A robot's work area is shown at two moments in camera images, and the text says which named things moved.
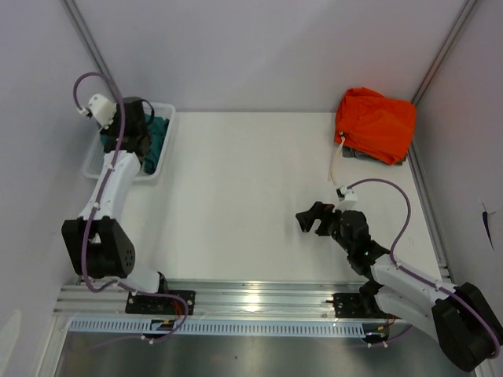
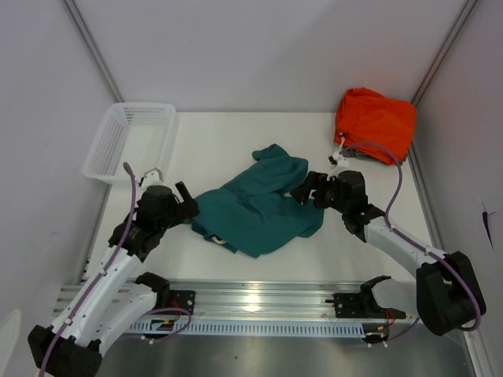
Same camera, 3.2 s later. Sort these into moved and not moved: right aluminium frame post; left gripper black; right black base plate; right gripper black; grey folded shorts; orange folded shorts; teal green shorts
Moved: left gripper black; teal green shorts; right gripper black
Not moved: orange folded shorts; right aluminium frame post; right black base plate; grey folded shorts
